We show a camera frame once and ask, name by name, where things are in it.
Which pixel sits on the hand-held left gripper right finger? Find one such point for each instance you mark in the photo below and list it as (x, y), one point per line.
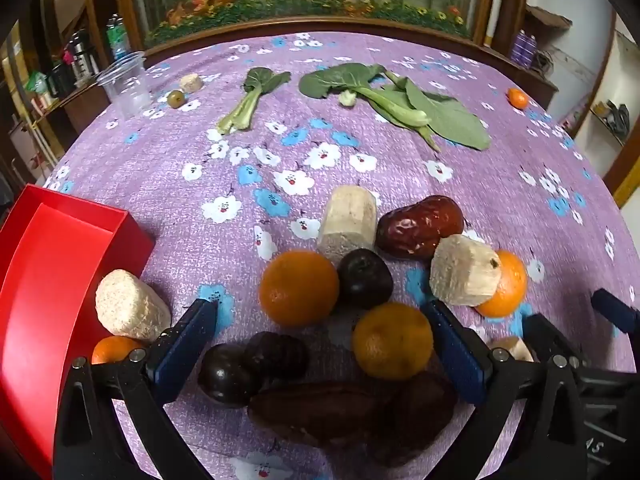
(457, 355)

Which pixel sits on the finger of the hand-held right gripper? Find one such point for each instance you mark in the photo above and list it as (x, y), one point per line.
(547, 335)
(614, 310)

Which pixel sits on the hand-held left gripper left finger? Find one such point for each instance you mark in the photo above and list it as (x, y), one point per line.
(182, 355)

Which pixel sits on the red box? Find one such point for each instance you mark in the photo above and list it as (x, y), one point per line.
(50, 270)

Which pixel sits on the small beige sugarcane chunk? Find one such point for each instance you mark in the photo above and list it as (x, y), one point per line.
(190, 83)
(512, 347)

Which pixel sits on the dark plum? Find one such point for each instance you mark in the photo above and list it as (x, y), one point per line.
(222, 375)
(365, 278)

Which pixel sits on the dark ribbed fruit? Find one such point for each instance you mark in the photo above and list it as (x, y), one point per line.
(277, 357)

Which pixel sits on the red date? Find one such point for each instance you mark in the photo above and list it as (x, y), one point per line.
(420, 227)

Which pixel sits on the long dark date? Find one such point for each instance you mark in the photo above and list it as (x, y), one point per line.
(320, 410)

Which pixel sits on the purple floral tablecloth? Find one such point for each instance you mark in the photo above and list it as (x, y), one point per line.
(400, 170)

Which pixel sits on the tiny orange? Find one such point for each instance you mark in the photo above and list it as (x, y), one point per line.
(517, 97)

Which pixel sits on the large bok choy leaf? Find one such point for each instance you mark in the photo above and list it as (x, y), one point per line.
(450, 117)

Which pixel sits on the pale bok choy stalk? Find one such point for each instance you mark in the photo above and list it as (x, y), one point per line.
(400, 110)

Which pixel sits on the green jujube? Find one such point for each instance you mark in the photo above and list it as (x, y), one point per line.
(176, 99)

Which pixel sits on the small bok choy stalk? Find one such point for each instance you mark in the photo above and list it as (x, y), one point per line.
(247, 105)

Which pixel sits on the wooden glass cabinet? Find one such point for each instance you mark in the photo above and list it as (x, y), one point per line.
(75, 110)

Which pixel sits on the purple bottle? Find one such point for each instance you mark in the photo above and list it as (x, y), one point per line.
(531, 50)
(518, 47)

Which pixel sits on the clear plastic cup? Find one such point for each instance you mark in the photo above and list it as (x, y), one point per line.
(125, 85)

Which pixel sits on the wooden side cabinet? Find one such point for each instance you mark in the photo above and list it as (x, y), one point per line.
(545, 17)

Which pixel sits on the dark bok choy leaf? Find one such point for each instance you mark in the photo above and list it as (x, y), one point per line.
(325, 82)

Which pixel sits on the steel thermos flask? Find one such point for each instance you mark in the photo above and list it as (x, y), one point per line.
(82, 55)

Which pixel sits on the green label plastic bottle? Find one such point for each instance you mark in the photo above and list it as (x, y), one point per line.
(117, 35)

